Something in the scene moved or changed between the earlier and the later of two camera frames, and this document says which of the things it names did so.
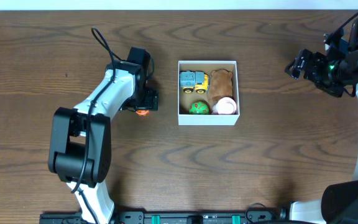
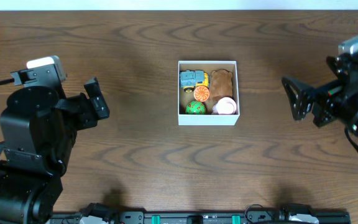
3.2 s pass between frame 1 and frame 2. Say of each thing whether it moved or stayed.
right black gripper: moved
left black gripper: moved
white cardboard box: stayed
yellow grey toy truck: stayed
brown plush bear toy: stayed
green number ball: moved
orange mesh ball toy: moved
